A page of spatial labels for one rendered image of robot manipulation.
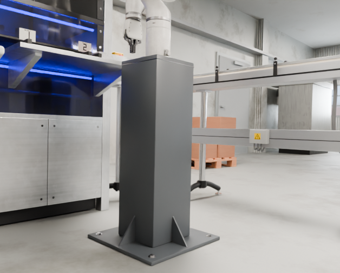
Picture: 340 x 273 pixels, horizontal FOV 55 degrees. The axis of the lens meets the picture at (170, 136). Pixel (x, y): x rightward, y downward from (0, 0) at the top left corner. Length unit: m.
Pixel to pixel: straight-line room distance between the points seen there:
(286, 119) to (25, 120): 7.20
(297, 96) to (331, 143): 6.39
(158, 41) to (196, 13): 5.21
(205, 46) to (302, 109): 2.91
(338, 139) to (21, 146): 1.73
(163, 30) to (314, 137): 1.07
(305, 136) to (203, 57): 4.86
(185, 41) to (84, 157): 4.62
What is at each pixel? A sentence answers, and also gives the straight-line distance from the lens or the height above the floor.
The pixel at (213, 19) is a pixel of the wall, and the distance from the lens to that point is 7.18.
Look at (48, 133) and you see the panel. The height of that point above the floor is 0.50.
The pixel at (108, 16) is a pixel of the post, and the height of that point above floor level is 1.25.
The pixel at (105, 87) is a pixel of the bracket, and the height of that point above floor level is 0.77.
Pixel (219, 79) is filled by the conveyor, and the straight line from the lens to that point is 2.42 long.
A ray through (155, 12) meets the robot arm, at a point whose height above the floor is 1.07.
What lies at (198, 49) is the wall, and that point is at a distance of 6.65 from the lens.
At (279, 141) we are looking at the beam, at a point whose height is 0.48.
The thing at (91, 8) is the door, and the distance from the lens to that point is 2.21.
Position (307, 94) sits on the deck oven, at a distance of 8.32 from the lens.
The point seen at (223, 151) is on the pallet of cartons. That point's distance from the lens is 4.73.
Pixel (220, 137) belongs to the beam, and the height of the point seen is 0.48.
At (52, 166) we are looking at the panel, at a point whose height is 0.31.
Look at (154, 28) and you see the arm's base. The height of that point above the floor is 1.00.
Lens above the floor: 0.54
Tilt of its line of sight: 1 degrees down
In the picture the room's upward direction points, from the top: 1 degrees clockwise
